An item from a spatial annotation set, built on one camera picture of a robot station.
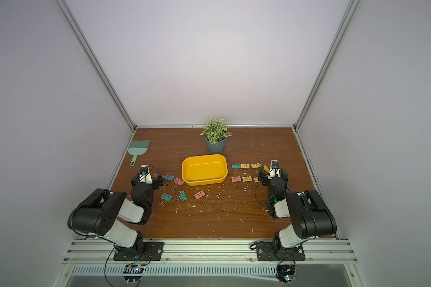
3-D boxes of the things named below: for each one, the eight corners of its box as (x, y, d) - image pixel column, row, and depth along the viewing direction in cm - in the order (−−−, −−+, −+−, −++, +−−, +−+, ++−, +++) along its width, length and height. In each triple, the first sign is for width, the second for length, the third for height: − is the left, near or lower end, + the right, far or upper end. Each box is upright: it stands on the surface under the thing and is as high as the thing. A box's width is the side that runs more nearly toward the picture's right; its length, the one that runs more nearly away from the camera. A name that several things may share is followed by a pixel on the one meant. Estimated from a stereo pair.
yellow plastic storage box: (181, 186, 94) (179, 180, 90) (185, 160, 105) (183, 154, 100) (227, 186, 94) (228, 180, 89) (227, 160, 105) (227, 154, 100)
